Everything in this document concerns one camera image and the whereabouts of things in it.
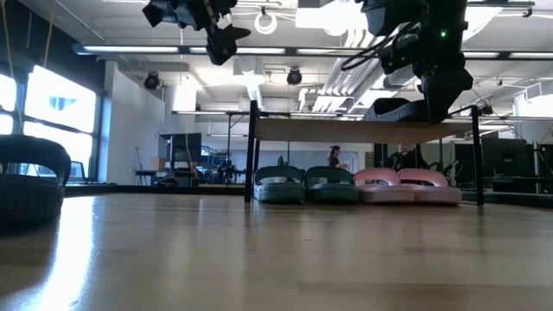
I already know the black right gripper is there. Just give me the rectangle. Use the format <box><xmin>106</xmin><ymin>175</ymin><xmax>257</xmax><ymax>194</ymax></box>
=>
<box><xmin>414</xmin><ymin>21</ymin><xmax>474</xmax><ymax>125</ymax></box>

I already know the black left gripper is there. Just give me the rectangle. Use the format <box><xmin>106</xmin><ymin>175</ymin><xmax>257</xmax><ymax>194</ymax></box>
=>
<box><xmin>142</xmin><ymin>0</ymin><xmax>251</xmax><ymax>67</ymax></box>

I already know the black slide sandal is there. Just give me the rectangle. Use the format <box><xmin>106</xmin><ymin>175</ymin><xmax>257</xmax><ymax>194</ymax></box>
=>
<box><xmin>362</xmin><ymin>97</ymin><xmax>433</xmax><ymax>123</ymax></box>
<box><xmin>0</xmin><ymin>134</ymin><xmax>73</xmax><ymax>225</ymax></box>

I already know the pink slide sandal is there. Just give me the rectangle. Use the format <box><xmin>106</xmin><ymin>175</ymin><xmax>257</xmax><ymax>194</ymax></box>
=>
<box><xmin>397</xmin><ymin>168</ymin><xmax>462</xmax><ymax>206</ymax></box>
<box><xmin>353</xmin><ymin>167</ymin><xmax>416</xmax><ymax>205</ymax></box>

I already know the dark green slide sandal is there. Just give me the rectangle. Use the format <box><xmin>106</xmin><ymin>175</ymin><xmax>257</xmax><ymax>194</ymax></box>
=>
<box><xmin>304</xmin><ymin>166</ymin><xmax>360</xmax><ymax>205</ymax></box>

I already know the light green slide sandal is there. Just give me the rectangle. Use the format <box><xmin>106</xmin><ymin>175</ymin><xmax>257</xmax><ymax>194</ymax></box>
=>
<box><xmin>253</xmin><ymin>165</ymin><xmax>307</xmax><ymax>205</ymax></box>

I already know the person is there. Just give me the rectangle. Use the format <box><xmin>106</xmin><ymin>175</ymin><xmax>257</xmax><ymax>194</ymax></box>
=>
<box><xmin>391</xmin><ymin>144</ymin><xmax>429</xmax><ymax>172</ymax></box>
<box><xmin>327</xmin><ymin>145</ymin><xmax>343</xmax><ymax>169</ymax></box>

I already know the long ceiling light strip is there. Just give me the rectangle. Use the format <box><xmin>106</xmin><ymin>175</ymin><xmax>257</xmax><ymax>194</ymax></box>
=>
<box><xmin>73</xmin><ymin>44</ymin><xmax>359</xmax><ymax>56</ymax></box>

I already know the black background monitor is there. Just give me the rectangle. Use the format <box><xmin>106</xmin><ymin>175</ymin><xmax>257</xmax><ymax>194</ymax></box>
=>
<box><xmin>159</xmin><ymin>132</ymin><xmax>203</xmax><ymax>164</ymax></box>

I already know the white ceiling cable coil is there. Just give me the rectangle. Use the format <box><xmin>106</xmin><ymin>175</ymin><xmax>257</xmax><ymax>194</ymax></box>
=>
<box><xmin>253</xmin><ymin>6</ymin><xmax>278</xmax><ymax>35</ymax></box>

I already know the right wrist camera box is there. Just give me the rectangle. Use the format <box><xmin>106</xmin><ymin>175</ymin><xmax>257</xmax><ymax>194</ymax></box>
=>
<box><xmin>379</xmin><ymin>32</ymin><xmax>423</xmax><ymax>74</ymax></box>

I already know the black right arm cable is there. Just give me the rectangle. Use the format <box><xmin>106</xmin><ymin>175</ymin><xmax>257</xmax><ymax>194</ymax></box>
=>
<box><xmin>340</xmin><ymin>25</ymin><xmax>416</xmax><ymax>73</ymax></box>

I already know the wooden shelf with black frame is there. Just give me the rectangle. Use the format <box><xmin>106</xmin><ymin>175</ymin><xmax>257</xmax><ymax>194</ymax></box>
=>
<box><xmin>244</xmin><ymin>99</ymin><xmax>486</xmax><ymax>207</ymax></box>

